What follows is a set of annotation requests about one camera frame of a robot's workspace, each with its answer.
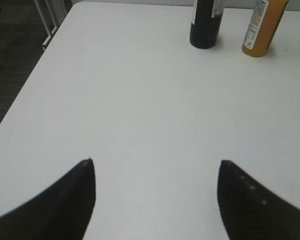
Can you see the dark red wine bottle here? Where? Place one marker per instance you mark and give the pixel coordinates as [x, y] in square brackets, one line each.
[206, 22]

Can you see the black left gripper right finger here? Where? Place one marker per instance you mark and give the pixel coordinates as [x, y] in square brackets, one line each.
[250, 211]

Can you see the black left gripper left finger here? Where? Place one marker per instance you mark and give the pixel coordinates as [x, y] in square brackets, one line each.
[61, 212]

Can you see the orange juice bottle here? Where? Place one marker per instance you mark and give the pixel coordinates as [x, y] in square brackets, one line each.
[262, 26]

